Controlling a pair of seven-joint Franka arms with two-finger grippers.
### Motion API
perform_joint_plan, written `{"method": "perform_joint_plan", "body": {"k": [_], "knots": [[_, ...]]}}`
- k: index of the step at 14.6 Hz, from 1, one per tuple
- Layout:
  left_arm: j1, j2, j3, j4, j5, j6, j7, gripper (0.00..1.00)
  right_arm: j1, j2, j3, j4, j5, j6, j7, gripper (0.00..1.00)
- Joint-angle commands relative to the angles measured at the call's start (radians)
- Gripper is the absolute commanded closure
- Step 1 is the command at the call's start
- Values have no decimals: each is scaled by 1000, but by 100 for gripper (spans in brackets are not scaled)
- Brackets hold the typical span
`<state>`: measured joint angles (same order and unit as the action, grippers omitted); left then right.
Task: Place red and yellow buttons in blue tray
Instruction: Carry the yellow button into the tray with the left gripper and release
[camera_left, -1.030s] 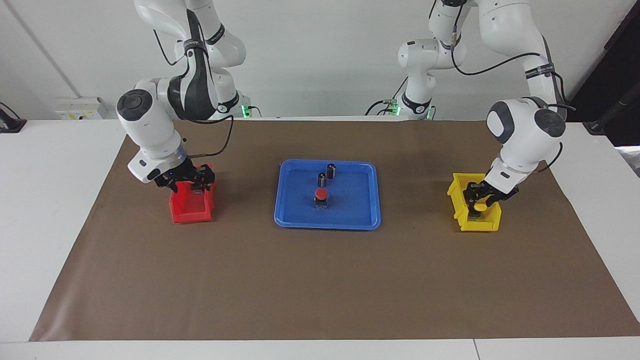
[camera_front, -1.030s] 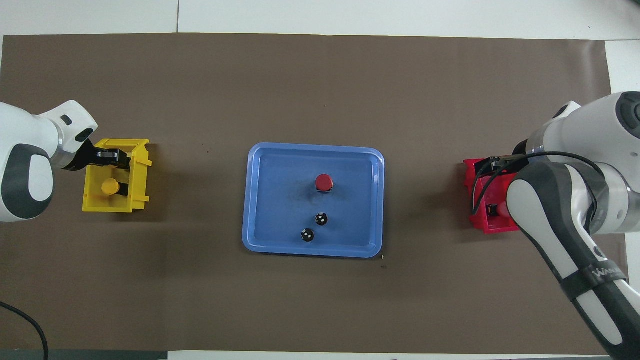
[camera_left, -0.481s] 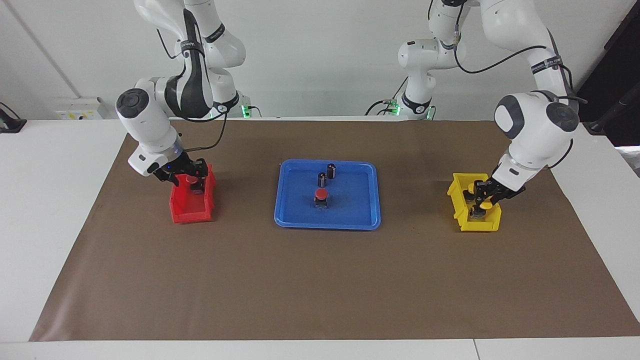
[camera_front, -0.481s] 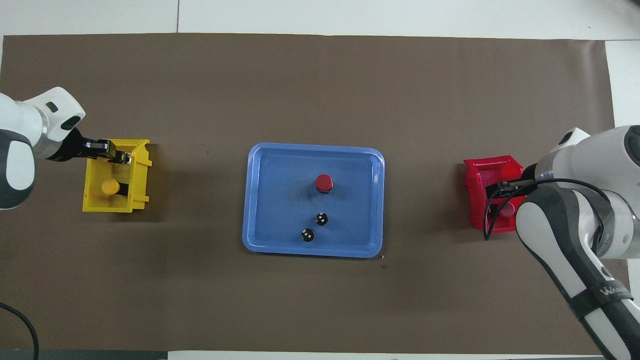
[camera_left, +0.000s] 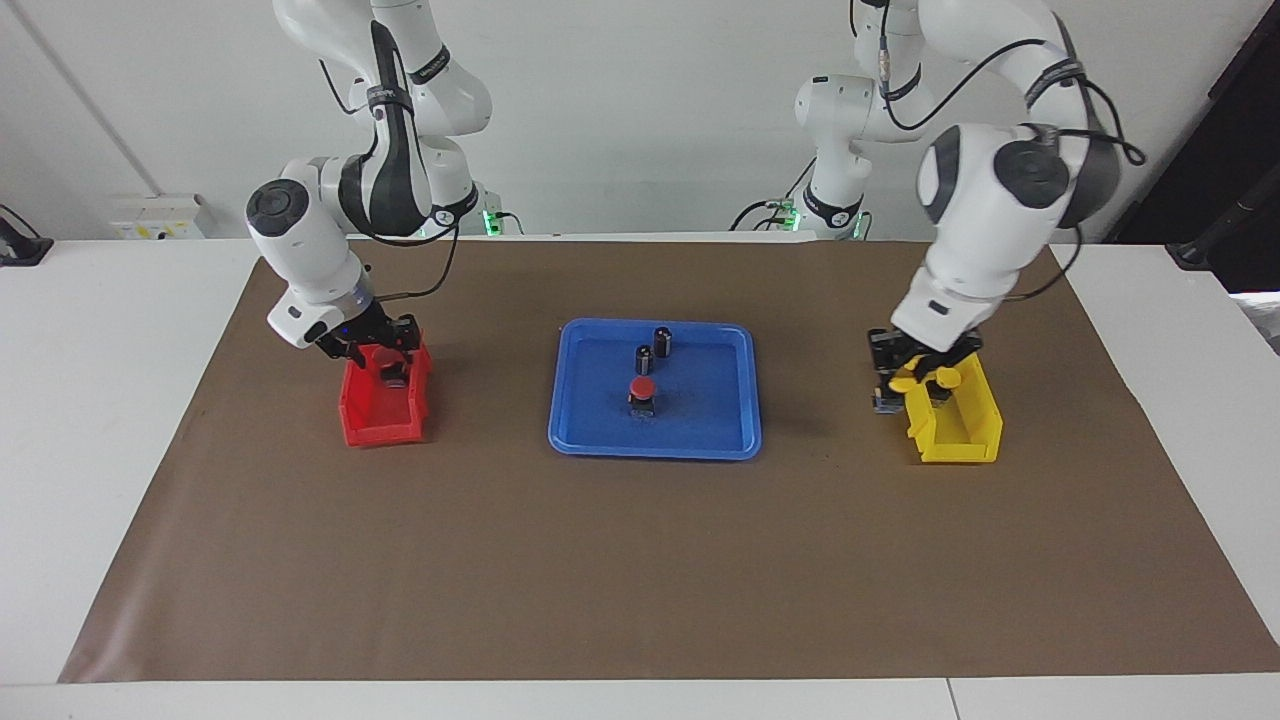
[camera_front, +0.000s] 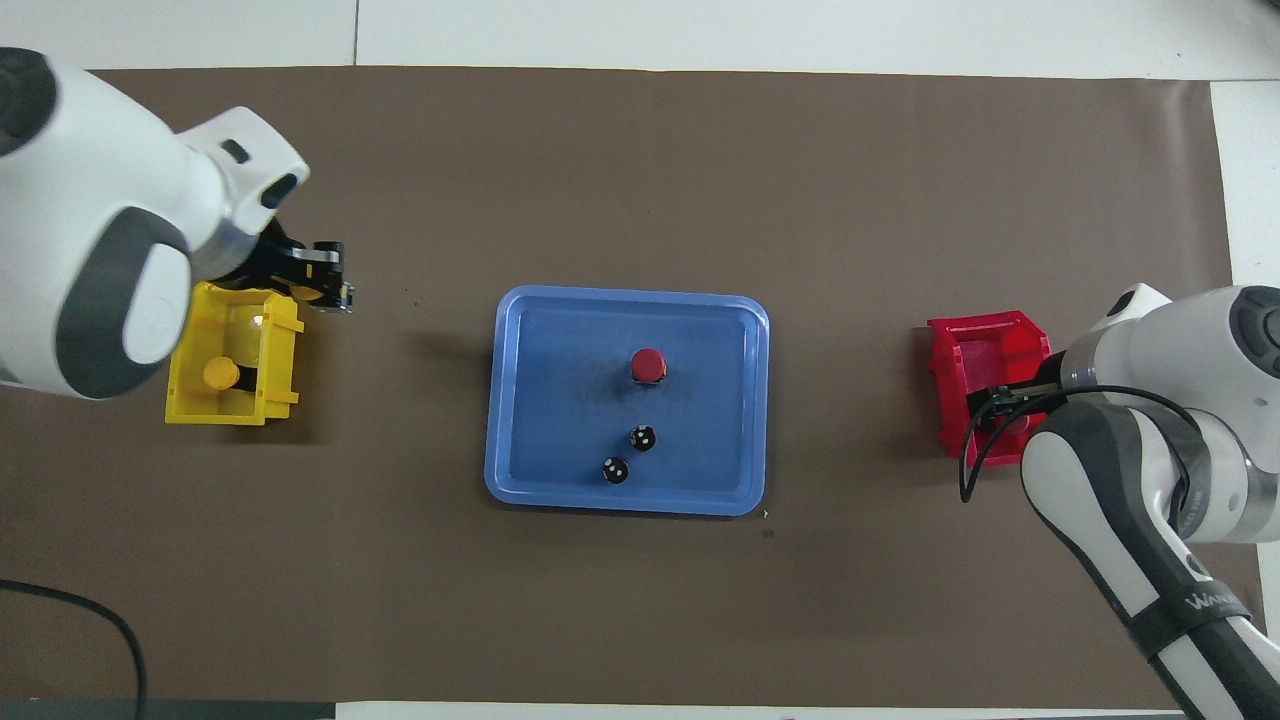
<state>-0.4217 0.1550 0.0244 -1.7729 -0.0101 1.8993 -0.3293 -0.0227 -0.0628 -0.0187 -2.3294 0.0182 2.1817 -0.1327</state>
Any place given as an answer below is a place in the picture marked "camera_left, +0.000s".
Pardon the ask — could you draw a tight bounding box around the red plastic bin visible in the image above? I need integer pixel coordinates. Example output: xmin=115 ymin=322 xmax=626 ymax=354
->
xmin=339 ymin=335 xmax=433 ymax=448

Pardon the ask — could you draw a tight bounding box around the white wall socket box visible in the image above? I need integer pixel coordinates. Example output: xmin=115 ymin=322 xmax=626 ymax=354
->
xmin=108 ymin=195 xmax=206 ymax=241

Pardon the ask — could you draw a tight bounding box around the brown table mat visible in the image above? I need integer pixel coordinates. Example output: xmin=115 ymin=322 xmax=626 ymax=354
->
xmin=58 ymin=238 xmax=1280 ymax=684

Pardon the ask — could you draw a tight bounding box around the yellow plastic bin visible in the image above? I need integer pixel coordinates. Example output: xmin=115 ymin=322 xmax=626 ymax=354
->
xmin=894 ymin=346 xmax=1003 ymax=464

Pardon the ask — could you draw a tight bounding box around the black stand leg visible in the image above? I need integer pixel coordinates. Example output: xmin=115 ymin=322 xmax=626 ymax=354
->
xmin=1168 ymin=190 xmax=1280 ymax=271

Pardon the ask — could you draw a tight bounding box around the black left arm base cable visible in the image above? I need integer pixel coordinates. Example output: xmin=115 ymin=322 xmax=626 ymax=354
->
xmin=728 ymin=158 xmax=816 ymax=233

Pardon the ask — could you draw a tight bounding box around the black backdrop panel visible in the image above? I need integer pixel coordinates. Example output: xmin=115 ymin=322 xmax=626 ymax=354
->
xmin=1105 ymin=0 xmax=1280 ymax=293

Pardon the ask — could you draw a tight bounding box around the blue plastic tray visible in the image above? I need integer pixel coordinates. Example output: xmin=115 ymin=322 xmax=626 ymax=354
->
xmin=547 ymin=319 xmax=763 ymax=461

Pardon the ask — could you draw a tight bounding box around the black device on table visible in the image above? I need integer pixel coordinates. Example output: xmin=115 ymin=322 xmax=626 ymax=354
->
xmin=0 ymin=205 xmax=53 ymax=267

